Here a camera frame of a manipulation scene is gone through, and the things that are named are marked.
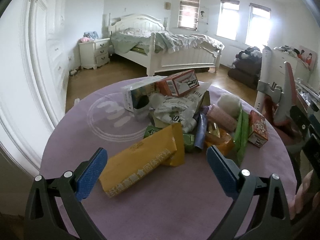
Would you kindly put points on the crumpled white plastic wrapper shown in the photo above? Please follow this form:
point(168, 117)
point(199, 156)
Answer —
point(175, 107)

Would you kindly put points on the wall picture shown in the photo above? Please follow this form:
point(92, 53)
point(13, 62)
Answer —
point(204, 15)

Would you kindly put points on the person's right hand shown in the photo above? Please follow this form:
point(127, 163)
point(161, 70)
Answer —
point(306, 188)

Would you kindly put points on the pink tube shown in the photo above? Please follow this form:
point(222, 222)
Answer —
point(221, 117)

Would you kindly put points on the white dresser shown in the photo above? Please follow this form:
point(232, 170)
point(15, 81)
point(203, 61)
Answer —
point(277, 65)

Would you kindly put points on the bright green packet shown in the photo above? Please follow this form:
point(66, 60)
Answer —
point(241, 135)

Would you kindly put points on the blue and white open carton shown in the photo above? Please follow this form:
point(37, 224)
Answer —
point(138, 92)

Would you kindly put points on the white pole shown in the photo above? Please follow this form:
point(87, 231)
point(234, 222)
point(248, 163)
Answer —
point(265, 65)

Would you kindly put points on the red and white frame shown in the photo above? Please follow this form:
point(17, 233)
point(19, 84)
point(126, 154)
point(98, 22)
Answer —
point(290, 87)

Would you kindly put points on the pink plush toy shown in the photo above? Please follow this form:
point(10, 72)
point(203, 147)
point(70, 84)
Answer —
point(84, 39)

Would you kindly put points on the white nightstand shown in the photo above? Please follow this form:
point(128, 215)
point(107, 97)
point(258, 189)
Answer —
point(96, 53)

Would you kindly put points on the framed photo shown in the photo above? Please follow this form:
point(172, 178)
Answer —
point(307, 57)

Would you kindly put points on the green floral quilt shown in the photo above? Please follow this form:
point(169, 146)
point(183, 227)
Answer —
point(170, 40)

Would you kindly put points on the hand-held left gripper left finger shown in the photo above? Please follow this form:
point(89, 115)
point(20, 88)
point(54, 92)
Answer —
point(90, 173)

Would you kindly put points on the window with brown blind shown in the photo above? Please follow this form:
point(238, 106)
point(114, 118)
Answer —
point(188, 11)

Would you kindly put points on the large yellow packet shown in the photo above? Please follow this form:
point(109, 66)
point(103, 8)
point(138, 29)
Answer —
point(140, 160)

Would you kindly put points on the small green box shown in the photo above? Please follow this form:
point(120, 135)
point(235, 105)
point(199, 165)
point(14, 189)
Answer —
point(189, 141)

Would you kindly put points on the purple tube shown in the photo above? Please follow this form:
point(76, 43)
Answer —
point(201, 132)

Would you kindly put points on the gold wrapper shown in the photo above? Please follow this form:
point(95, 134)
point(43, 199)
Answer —
point(213, 128)

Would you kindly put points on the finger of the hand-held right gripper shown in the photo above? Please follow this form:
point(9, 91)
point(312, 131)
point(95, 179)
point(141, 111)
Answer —
point(300, 120)

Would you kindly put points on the orange cardboard box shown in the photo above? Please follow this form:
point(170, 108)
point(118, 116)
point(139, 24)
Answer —
point(175, 83)

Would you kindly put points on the small red printed box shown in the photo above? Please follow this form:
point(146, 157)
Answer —
point(258, 127)

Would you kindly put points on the bright window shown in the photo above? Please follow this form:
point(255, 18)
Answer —
point(257, 25)
point(227, 20)

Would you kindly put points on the purple tablecloth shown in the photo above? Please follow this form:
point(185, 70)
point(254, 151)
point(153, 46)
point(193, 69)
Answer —
point(155, 215)

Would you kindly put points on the white wooden bed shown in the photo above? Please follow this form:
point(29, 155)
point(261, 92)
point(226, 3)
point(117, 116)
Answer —
point(185, 60)

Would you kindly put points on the blue bag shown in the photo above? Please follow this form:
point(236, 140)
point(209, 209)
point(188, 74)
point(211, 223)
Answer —
point(91, 35)

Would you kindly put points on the orange packet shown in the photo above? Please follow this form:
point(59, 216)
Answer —
point(222, 142)

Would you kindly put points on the pile of clothes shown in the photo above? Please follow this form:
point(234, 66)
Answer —
point(247, 55)

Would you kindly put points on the white wardrobe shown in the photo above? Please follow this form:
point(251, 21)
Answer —
point(32, 67)

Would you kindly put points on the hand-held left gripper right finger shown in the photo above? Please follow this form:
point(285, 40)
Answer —
point(222, 171)

